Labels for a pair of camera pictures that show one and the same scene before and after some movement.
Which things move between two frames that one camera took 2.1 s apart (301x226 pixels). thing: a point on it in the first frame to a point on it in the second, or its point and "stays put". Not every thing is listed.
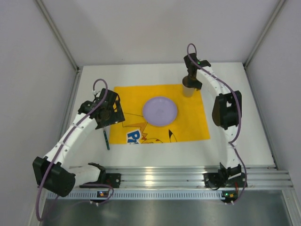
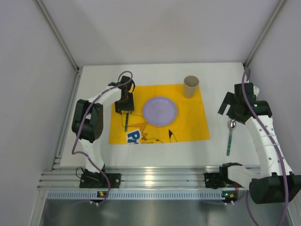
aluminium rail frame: [257, 178] stays put
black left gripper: [114, 119] to [124, 107]
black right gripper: [194, 83] to [228, 106]
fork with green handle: [106, 139] to [127, 119]
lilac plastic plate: [160, 111] stays put
